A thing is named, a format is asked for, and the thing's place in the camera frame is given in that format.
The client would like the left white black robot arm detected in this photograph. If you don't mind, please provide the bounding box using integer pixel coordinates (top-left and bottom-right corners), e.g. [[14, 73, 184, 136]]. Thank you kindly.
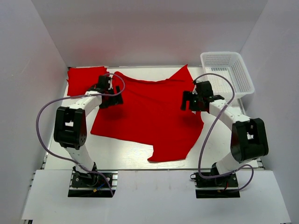
[[54, 73, 124, 173]]

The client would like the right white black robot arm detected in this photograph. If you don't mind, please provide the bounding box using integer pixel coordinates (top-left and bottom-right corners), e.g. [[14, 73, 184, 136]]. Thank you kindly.
[[181, 81, 269, 179]]

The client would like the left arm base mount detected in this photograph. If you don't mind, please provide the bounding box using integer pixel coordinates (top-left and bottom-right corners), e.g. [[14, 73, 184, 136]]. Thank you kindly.
[[68, 171, 118, 198]]

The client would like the white plastic basket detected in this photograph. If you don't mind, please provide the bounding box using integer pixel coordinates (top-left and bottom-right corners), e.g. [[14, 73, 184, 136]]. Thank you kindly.
[[200, 51, 255, 100]]

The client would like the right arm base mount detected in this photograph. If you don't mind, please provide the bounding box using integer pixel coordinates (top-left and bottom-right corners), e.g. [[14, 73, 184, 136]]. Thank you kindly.
[[190, 172, 240, 199]]

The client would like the folded red t shirt stack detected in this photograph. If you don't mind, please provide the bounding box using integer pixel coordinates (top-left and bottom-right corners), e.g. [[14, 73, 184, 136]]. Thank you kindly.
[[67, 66, 107, 96]]

